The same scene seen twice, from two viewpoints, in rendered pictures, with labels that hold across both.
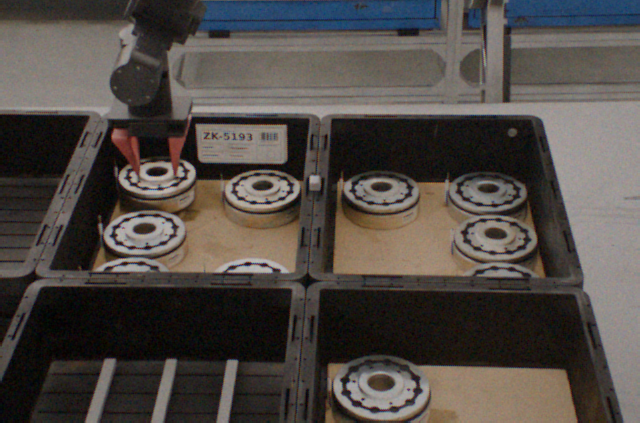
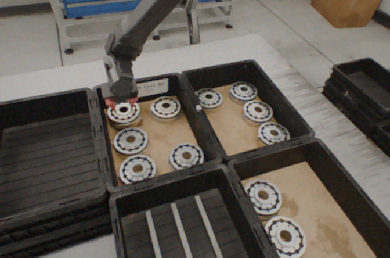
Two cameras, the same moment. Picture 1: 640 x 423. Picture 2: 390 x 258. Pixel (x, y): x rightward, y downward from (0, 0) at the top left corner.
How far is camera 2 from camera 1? 79 cm
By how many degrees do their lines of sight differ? 25
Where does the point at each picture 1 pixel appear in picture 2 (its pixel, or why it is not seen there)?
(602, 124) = (237, 46)
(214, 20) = (76, 13)
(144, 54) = (126, 74)
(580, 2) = not seen: outside the picture
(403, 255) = (227, 123)
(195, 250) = (151, 140)
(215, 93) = (82, 38)
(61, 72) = (21, 35)
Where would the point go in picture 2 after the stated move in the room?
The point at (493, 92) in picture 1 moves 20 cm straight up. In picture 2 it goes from (196, 36) to (198, 4)
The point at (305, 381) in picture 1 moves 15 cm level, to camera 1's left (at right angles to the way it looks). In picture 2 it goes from (257, 221) to (196, 247)
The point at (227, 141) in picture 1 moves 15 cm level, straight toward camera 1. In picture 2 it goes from (145, 88) to (161, 117)
